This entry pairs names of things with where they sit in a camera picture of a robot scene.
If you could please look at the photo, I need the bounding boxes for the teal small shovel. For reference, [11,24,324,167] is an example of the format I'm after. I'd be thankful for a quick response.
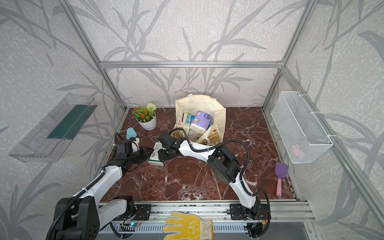
[126,128,137,140]

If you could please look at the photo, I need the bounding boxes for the potted plant white pot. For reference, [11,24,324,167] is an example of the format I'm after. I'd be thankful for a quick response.
[132,102,157,131]

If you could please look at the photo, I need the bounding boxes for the cream floral canvas tote bag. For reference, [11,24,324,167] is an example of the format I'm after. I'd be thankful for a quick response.
[171,94,227,146]

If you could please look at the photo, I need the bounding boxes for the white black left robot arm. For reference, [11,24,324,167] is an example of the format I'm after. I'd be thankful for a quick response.
[46,144,154,240]

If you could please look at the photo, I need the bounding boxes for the yellow knit work glove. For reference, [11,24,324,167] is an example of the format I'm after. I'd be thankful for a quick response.
[163,211,213,240]

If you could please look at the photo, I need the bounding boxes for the clear acrylic wall shelf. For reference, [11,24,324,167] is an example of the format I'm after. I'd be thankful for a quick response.
[9,94,98,163]

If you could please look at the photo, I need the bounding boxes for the small green circuit board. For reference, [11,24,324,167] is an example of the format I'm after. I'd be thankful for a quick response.
[119,222,142,232]

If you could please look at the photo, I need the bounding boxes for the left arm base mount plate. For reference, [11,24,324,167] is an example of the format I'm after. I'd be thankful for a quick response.
[117,204,152,221]

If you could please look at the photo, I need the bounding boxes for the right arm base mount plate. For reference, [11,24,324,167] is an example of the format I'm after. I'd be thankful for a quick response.
[227,203,271,221]

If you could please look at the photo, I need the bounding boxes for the white wire mesh basket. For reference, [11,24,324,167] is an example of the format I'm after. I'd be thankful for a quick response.
[271,91,333,164]

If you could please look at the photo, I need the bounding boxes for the purple pink small shovel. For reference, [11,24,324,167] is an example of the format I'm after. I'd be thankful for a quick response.
[275,162,289,198]

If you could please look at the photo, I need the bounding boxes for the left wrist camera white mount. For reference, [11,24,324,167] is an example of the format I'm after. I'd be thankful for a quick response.
[130,138,140,152]

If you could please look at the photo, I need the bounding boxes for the purple tissue pack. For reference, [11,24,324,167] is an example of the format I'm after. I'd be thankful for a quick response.
[190,111,212,134]

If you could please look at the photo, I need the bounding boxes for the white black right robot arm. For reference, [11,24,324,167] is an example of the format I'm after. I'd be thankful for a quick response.
[158,133,266,218]

